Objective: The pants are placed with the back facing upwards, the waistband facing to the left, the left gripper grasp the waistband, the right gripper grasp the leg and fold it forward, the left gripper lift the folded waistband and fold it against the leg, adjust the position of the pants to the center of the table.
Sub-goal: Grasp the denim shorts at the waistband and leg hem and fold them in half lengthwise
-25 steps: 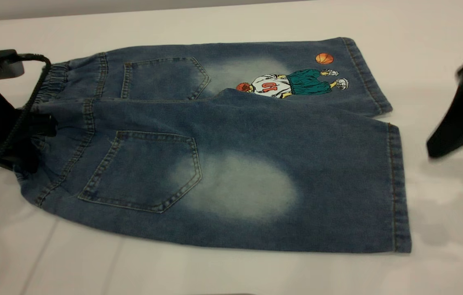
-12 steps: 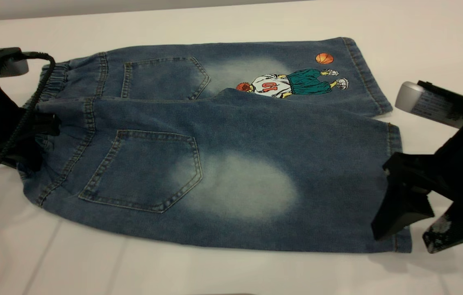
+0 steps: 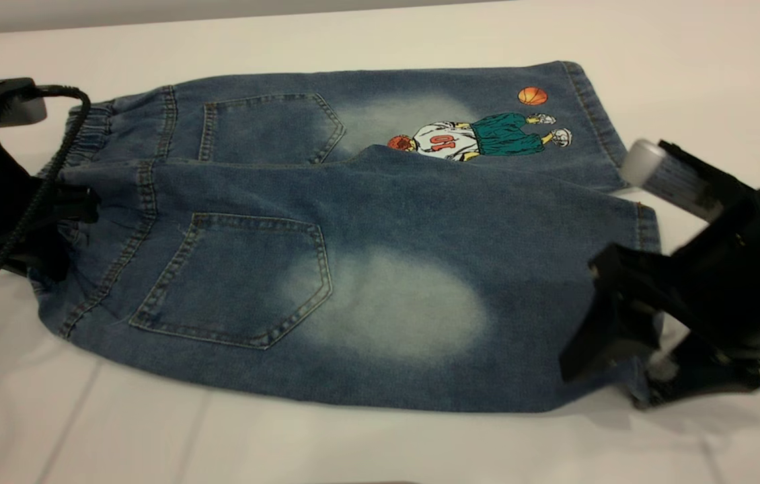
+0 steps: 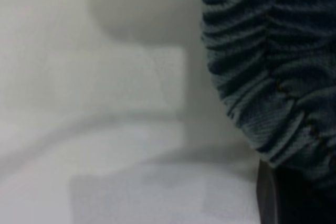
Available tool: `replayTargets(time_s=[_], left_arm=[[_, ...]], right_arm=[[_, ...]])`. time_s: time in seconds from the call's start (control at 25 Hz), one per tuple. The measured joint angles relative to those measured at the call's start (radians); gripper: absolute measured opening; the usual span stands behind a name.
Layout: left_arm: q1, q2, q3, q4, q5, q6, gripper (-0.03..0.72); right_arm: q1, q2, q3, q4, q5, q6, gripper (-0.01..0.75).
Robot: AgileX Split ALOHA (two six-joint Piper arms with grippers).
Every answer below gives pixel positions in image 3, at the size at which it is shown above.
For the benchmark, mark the blue denim shorts basketball print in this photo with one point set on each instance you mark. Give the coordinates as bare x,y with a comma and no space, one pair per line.
420,222

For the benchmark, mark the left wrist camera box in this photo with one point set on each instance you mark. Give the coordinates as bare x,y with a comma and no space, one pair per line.
10,107

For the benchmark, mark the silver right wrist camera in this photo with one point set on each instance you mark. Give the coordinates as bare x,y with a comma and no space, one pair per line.
669,176

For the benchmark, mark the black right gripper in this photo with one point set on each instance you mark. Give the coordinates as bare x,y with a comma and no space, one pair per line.
750,282

